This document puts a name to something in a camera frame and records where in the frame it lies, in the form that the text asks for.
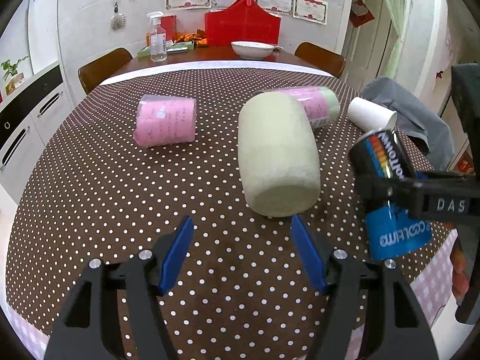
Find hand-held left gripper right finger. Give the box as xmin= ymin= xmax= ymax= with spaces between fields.
xmin=291 ymin=214 xmax=439 ymax=360

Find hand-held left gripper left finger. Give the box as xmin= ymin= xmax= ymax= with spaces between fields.
xmin=45 ymin=215 xmax=195 ymax=360

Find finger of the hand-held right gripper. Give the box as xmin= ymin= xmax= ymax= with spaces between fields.
xmin=354 ymin=170 xmax=480 ymax=223

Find black and blue printed cup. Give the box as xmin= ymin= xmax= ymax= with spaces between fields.
xmin=348 ymin=129 xmax=433 ymax=262

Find pale green fuzzy cup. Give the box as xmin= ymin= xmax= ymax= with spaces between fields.
xmin=238 ymin=91 xmax=322 ymax=218

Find white paper cup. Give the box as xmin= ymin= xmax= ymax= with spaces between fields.
xmin=347 ymin=97 xmax=398 ymax=133

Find pink clear plastic cup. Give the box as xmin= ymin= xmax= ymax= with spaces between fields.
xmin=133 ymin=95 xmax=198 ymax=148

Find pink and green cup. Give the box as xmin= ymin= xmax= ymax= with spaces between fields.
xmin=253 ymin=86 xmax=341 ymax=130

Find grey garment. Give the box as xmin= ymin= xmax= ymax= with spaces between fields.
xmin=359 ymin=76 xmax=457 ymax=170

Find brown polka dot tablecloth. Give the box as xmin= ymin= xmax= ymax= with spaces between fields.
xmin=5 ymin=60 xmax=456 ymax=360

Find pale green curtain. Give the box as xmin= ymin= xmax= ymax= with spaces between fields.
xmin=372 ymin=0 xmax=414 ymax=80

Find white door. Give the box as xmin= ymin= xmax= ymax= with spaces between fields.
xmin=340 ymin=0 xmax=394 ymax=85

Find red door ornament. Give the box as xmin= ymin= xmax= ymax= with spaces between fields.
xmin=349 ymin=0 xmax=375 ymax=28

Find brown chair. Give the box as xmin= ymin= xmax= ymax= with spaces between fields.
xmin=294 ymin=42 xmax=346 ymax=79
xmin=77 ymin=47 xmax=133 ymax=95

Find white cabinet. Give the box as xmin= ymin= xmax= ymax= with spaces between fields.
xmin=0 ymin=63 xmax=76 ymax=196

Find green tray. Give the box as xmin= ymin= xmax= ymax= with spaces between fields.
xmin=137 ymin=40 xmax=196 ymax=59

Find clear spray bottle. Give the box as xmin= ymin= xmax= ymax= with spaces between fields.
xmin=146 ymin=11 xmax=168 ymax=62

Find white bowl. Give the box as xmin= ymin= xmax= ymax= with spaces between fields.
xmin=230 ymin=41 xmax=276 ymax=60

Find pile of snack packets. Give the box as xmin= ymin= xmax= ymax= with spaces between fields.
xmin=173 ymin=30 xmax=208 ymax=48

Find red box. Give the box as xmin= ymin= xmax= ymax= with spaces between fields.
xmin=160 ymin=14 xmax=178 ymax=44

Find red bag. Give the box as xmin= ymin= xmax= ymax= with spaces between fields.
xmin=204 ymin=0 xmax=282 ymax=47

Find hanging keys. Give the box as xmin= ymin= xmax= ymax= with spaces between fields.
xmin=109 ymin=1 xmax=127 ymax=31

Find green potted plant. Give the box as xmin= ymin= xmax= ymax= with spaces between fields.
xmin=0 ymin=55 xmax=30 ymax=83

